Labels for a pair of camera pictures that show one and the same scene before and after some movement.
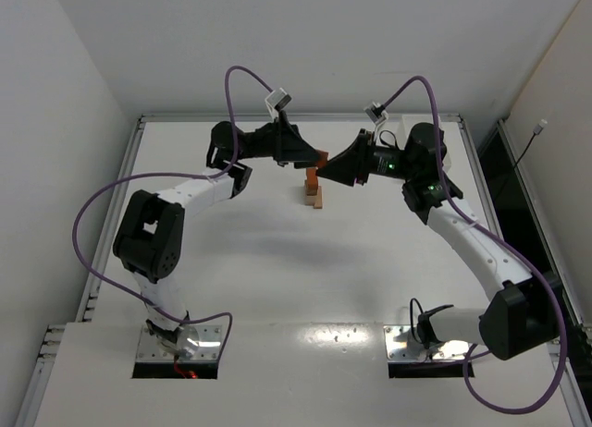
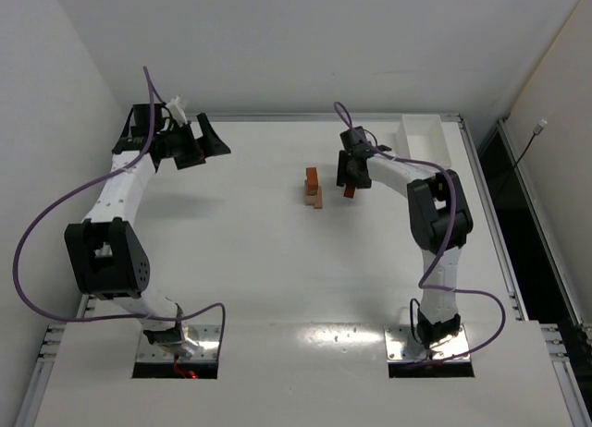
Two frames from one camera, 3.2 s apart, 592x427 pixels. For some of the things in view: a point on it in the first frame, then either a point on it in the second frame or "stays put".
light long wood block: x=308 y=200 stays put
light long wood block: x=318 y=204 stays put
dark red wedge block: x=322 y=158 -> x=349 y=191
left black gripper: x=281 y=140 -> x=189 y=146
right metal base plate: x=403 y=344 stays put
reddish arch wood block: x=312 y=178 stays put
